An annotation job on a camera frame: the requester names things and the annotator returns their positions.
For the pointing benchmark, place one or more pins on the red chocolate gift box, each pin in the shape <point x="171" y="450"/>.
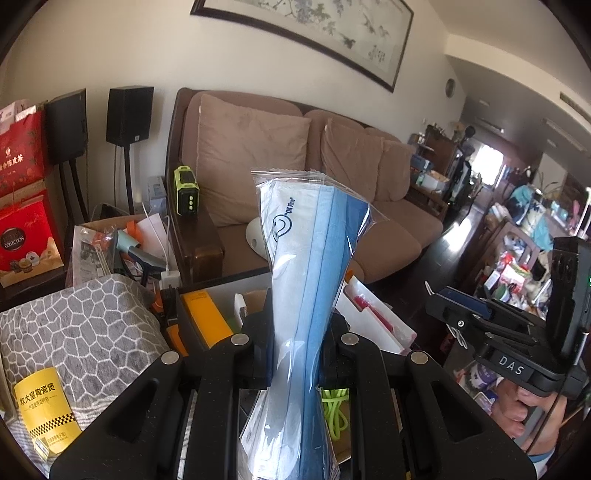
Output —
<point x="25" y="240"/>

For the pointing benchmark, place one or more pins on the patterned fleece blanket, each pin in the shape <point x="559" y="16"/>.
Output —
<point x="83" y="323"/>

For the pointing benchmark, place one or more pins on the framed ink painting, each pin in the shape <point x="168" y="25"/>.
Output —
<point x="300" y="27"/>

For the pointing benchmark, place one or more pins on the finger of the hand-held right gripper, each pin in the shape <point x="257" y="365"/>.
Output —
<point x="461" y="295"/>
<point x="445" y="311"/>

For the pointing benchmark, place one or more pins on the teal handheld tool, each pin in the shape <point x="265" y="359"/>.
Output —
<point x="134" y="249"/>

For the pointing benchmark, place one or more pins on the dark wooden cabinet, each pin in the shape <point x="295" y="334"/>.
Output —
<point x="441" y="147"/>

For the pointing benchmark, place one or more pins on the bagged blue face mask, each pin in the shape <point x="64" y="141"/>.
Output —
<point x="304" y="277"/>

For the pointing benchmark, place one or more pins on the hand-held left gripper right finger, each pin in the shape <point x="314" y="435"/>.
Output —
<point x="334" y="364"/>

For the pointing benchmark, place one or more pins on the orange white carton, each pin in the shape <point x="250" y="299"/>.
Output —
<point x="205" y="318"/>

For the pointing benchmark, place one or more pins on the black speaker on stand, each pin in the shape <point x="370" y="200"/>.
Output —
<point x="129" y="115"/>
<point x="67" y="124"/>

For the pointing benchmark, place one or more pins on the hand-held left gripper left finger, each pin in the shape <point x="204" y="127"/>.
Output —
<point x="258" y="350"/>

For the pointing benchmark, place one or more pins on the pale blue box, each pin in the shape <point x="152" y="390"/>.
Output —
<point x="157" y="194"/>

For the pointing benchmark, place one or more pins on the yellow instruction booklet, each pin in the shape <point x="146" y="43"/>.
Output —
<point x="44" y="406"/>

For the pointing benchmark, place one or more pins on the white round device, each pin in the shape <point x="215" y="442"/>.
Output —
<point x="256" y="237"/>

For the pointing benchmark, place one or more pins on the white paper bag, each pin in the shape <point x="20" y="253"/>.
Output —
<point x="378" y="318"/>

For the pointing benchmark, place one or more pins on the brown sofa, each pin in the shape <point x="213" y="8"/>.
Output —
<point x="401" y="230"/>

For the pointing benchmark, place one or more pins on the white paper sheet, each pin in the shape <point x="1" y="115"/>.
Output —
<point x="152" y="230"/>

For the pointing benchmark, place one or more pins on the clear plastic packet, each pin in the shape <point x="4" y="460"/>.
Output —
<point x="87" y="254"/>

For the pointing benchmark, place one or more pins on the lime green portable speaker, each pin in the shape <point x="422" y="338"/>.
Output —
<point x="185" y="191"/>

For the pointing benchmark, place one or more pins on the cluttered display shelf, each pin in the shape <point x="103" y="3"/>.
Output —
<point x="517" y="240"/>

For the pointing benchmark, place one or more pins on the white charger adapter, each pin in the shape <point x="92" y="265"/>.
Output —
<point x="171" y="278"/>

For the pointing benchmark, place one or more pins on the open cardboard clutter box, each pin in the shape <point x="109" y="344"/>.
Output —
<point x="92" y="226"/>

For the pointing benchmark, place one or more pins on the dark red tea gift bag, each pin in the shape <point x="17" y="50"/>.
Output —
<point x="21" y="147"/>

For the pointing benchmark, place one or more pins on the person's right hand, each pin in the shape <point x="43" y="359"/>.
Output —
<point x="510" y="410"/>

